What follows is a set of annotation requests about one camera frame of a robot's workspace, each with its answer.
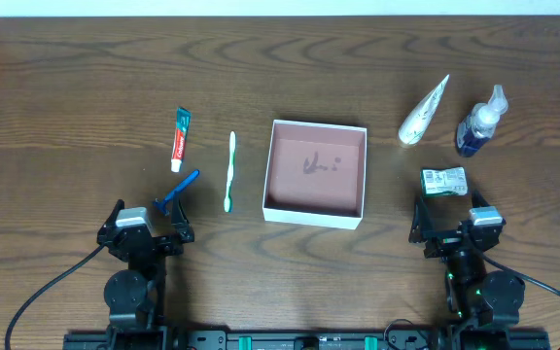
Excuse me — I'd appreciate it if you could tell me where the blue pump bottle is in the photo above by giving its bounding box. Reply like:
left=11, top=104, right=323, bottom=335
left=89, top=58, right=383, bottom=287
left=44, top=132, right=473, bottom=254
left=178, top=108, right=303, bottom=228
left=456, top=85, right=508, bottom=158

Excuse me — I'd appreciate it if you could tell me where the white cream tube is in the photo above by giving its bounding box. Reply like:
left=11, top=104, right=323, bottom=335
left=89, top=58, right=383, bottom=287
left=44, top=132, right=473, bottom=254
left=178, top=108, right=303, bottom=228
left=398, top=75, right=449, bottom=147

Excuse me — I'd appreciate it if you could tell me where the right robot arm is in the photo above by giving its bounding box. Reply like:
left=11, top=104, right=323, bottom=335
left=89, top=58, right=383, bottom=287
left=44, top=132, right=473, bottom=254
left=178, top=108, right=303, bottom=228
left=408, top=192, right=525, bottom=349

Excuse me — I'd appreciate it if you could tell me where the green white packet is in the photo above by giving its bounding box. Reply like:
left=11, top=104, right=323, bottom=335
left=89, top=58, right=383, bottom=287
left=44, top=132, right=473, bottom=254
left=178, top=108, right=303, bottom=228
left=420, top=167, right=469, bottom=197

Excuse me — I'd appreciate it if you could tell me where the blue disposable razor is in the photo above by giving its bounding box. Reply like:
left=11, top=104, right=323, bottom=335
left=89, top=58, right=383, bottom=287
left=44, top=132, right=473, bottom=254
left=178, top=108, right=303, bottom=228
left=153, top=169, right=200, bottom=216

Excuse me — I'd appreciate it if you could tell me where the right black cable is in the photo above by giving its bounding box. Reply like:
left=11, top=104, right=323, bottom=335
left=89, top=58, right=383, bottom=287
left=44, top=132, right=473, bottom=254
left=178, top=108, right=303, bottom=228
left=464, top=232, right=560, bottom=350

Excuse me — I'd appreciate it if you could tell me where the green white toothbrush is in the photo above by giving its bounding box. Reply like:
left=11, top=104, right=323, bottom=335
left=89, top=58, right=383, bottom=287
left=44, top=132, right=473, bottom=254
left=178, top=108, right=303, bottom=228
left=224, top=131, right=236, bottom=213

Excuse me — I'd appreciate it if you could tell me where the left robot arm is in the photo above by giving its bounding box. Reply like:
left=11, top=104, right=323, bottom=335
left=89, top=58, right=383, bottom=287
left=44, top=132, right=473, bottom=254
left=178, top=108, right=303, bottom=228
left=97, top=198, right=194, bottom=350

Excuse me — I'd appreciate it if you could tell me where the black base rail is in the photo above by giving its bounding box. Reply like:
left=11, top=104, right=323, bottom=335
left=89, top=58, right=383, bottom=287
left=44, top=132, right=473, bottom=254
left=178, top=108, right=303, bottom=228
left=63, top=328, right=551, bottom=350

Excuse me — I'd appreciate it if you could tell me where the white cardboard box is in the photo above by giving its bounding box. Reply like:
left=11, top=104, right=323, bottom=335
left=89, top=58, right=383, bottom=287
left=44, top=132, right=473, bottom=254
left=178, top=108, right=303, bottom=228
left=262, top=120, right=368, bottom=230

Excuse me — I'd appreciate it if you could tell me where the black cable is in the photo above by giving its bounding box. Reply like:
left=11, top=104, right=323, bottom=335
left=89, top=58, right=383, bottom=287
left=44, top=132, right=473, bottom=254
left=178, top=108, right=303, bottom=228
left=4, top=242, right=107, bottom=350
left=464, top=232, right=560, bottom=350

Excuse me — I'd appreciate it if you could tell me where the red green toothpaste tube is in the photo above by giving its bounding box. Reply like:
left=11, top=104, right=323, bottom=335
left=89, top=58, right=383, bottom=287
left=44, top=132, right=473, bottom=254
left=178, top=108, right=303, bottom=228
left=170, top=107, right=192, bottom=173

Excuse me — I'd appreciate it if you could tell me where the left black cable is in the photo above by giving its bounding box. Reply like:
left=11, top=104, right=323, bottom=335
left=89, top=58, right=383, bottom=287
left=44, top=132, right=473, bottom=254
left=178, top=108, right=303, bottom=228
left=4, top=242, right=107, bottom=350

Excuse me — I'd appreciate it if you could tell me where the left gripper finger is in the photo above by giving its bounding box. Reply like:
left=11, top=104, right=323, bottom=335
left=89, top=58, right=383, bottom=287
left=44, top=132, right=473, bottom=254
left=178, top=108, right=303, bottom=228
left=171, top=196, right=192, bottom=234
left=104, top=199, right=124, bottom=228

